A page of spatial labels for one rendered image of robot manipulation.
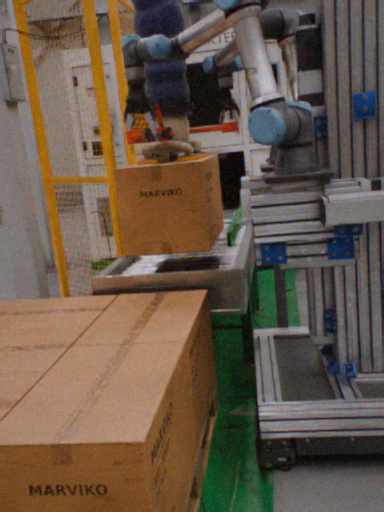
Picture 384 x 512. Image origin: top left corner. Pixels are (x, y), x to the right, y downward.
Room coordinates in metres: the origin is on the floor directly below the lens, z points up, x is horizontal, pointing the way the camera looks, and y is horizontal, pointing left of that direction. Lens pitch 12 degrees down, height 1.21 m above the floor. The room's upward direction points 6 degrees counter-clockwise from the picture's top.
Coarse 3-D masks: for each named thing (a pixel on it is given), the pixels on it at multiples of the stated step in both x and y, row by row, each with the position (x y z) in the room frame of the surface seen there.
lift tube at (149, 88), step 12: (156, 60) 2.69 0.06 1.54; (168, 60) 2.68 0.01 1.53; (156, 72) 2.68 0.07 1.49; (168, 72) 2.67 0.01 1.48; (180, 72) 2.70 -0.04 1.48; (156, 84) 2.69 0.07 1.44; (168, 84) 2.68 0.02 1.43; (180, 84) 2.70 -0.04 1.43; (156, 96) 2.68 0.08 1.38; (168, 96) 2.67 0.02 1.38; (180, 96) 2.69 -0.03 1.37
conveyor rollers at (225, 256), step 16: (224, 224) 3.96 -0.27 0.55; (224, 240) 3.41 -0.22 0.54; (240, 240) 3.31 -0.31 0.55; (144, 256) 3.14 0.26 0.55; (160, 256) 3.11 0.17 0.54; (176, 256) 3.10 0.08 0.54; (192, 256) 3.00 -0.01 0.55; (208, 256) 2.98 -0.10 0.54; (224, 256) 2.96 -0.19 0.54; (128, 272) 2.78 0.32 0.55; (144, 272) 2.76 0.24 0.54
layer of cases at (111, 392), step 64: (0, 320) 2.19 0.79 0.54; (64, 320) 2.10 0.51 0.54; (128, 320) 2.01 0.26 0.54; (192, 320) 1.93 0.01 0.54; (0, 384) 1.55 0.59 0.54; (64, 384) 1.50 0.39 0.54; (128, 384) 1.45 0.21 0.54; (192, 384) 1.77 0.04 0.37; (0, 448) 1.21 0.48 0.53; (64, 448) 1.18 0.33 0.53; (128, 448) 1.15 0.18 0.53; (192, 448) 1.66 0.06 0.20
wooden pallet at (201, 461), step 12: (216, 384) 2.29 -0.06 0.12; (216, 396) 2.26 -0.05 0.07; (216, 408) 2.23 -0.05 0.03; (204, 420) 1.94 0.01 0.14; (204, 432) 2.07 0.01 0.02; (204, 444) 1.98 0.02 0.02; (204, 456) 1.90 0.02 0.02; (204, 468) 1.83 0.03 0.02; (192, 480) 1.60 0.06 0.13; (204, 480) 1.79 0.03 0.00; (192, 492) 1.67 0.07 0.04; (192, 504) 1.64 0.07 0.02
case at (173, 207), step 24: (120, 168) 2.53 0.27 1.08; (144, 168) 2.48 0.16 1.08; (168, 168) 2.46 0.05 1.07; (192, 168) 2.44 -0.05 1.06; (216, 168) 2.90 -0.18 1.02; (120, 192) 2.50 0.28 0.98; (144, 192) 2.48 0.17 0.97; (168, 192) 2.46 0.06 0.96; (192, 192) 2.44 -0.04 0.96; (216, 192) 2.82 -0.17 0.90; (120, 216) 2.50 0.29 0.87; (144, 216) 2.48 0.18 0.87; (168, 216) 2.46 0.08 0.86; (192, 216) 2.44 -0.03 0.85; (216, 216) 2.74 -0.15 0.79; (144, 240) 2.48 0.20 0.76; (168, 240) 2.46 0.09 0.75; (192, 240) 2.44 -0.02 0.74; (216, 240) 2.65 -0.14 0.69
